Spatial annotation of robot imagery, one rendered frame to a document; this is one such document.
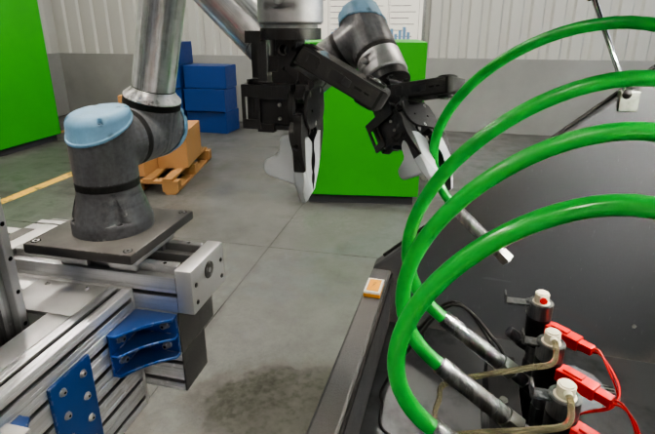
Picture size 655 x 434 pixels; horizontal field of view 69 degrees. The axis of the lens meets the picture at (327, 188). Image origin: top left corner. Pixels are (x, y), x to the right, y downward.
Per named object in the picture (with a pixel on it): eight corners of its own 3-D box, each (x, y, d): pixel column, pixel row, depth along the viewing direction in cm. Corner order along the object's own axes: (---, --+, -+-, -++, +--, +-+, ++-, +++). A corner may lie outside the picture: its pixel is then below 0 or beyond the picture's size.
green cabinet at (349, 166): (409, 176, 479) (417, 39, 437) (417, 206, 397) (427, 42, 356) (314, 173, 486) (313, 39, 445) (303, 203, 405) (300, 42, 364)
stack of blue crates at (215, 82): (144, 131, 686) (134, 41, 647) (163, 124, 730) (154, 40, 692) (226, 135, 659) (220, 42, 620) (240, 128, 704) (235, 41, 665)
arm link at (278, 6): (330, -11, 57) (309, -17, 49) (330, 30, 58) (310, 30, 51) (271, -10, 59) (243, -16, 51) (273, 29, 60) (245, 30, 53)
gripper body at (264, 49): (267, 123, 64) (263, 27, 60) (328, 126, 62) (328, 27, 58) (242, 135, 57) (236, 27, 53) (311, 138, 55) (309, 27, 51)
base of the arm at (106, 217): (53, 237, 90) (43, 186, 87) (105, 209, 104) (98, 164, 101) (125, 245, 87) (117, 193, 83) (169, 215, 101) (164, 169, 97)
